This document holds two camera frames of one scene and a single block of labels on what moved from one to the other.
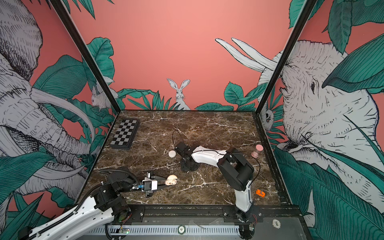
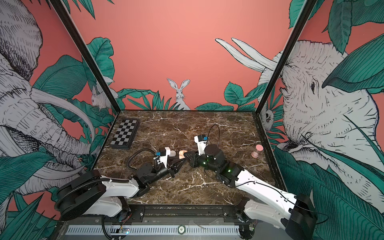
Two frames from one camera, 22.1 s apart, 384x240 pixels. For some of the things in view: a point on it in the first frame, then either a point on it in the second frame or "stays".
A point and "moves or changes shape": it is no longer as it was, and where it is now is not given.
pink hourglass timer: x=255 y=154 stays
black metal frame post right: x=304 y=15 stays
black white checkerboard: x=124 y=134 stays
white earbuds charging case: x=172 y=154 stays
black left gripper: x=149 y=176 -> x=172 y=168
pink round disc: x=171 y=180 moves or changes shape
